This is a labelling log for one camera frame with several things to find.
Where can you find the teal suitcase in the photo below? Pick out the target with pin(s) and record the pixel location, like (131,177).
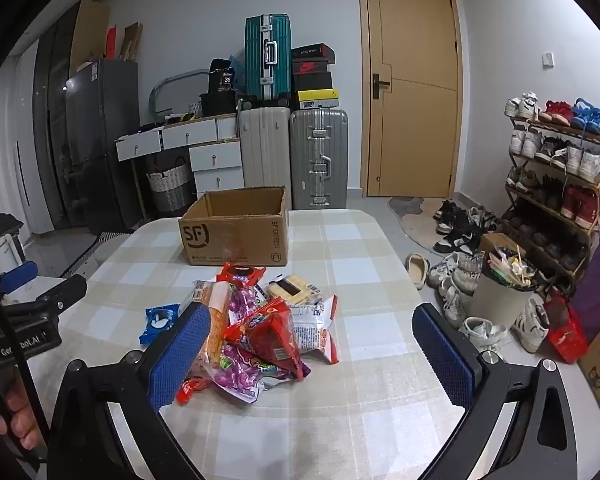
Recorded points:
(255,60)

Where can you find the black storage bin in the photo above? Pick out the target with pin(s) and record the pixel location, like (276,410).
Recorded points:
(217,104)

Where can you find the black shoe box maroon side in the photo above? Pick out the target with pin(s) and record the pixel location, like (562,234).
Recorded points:
(312,52)

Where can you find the small red packet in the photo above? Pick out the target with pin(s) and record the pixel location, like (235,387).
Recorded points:
(187,390)

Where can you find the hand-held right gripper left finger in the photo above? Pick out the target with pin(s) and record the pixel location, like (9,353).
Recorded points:
(180,355)

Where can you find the dark glossy wardrobe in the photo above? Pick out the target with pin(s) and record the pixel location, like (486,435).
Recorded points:
(50,135)

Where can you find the beige suitcase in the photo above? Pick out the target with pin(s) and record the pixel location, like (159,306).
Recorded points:
(265,160)

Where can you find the woven laundry basket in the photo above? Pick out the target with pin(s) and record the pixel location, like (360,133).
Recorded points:
(170,187)

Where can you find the pile of loose sneakers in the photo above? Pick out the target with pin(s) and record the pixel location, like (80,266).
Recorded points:
(455,240)

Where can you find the white trash bin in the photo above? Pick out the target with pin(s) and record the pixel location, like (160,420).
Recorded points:
(495,300)

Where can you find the white drawer desk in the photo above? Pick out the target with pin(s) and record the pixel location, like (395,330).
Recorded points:
(215,157)

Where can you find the wooden door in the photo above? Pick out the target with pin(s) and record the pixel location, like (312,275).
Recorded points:
(415,135)

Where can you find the brown cardboard pieces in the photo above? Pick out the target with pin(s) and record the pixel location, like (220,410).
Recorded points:
(132,42)

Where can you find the beige slipper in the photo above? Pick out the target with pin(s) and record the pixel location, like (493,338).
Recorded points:
(417,270)

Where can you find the yellow cracker packet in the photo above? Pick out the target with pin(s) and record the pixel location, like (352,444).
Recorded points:
(292,287)

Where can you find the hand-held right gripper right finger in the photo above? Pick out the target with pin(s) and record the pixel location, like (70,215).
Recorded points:
(445,355)

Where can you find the person's left hand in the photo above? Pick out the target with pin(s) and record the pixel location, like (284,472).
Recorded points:
(22,420)

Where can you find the white appliance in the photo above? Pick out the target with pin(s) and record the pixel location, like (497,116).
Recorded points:
(7,255)

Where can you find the wooden shoe rack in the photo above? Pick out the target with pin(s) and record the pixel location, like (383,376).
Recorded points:
(550,205)

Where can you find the white wardrobe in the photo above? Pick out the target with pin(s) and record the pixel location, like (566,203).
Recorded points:
(10,160)

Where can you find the red snack bag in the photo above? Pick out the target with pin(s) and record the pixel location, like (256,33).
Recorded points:
(272,335)

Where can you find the red shopping bag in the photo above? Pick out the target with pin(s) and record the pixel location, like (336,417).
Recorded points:
(565,330)

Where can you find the oval grey-framed mirror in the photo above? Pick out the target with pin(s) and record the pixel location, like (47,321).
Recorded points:
(175,80)

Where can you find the blue cookie packet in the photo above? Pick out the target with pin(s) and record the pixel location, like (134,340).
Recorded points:
(160,322)

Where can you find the grey refrigerator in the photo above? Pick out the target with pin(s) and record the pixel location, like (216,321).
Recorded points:
(100,135)

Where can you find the red cookie packet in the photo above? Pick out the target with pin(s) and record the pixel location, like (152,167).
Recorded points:
(240,275)

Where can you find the black white patterned rug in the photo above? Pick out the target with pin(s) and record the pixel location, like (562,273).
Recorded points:
(115,235)

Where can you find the black paper bag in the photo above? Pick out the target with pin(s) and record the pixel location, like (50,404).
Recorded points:
(222,77)

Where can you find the purple candy bag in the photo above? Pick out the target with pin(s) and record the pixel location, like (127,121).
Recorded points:
(240,372)

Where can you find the red folded bag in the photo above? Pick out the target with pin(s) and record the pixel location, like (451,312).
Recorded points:
(111,42)

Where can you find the shoe rack with shoes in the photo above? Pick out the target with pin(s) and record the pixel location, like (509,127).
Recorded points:
(575,200)

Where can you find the white snack bag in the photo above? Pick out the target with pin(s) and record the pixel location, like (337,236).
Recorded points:
(312,332)

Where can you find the white light switch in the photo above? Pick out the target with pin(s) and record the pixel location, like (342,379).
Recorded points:
(548,59)

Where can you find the black shoe box red logo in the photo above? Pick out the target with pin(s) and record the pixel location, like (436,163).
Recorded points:
(307,67)

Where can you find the blue plastic bag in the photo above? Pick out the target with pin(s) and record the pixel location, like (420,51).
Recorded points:
(240,70)

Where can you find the small brown cardboard box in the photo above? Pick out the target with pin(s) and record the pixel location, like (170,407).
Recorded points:
(492,245)

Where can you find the plain black shoe box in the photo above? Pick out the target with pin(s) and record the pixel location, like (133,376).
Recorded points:
(312,81)

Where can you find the checked tablecloth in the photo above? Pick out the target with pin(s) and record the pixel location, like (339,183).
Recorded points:
(380,270)

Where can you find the white plastic basket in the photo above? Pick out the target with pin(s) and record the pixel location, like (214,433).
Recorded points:
(195,108)

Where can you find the orange bread packet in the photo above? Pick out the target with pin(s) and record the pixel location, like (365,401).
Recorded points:
(215,305)

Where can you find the irregular grey door mat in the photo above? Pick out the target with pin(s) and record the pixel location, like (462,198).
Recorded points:
(415,220)

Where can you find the silver suitcase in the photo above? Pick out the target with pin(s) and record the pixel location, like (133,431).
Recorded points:
(305,160)

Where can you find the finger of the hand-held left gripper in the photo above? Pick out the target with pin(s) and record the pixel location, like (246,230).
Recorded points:
(55,295)
(17,277)

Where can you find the large cardboard sheet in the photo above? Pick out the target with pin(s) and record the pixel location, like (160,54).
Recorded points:
(87,35)

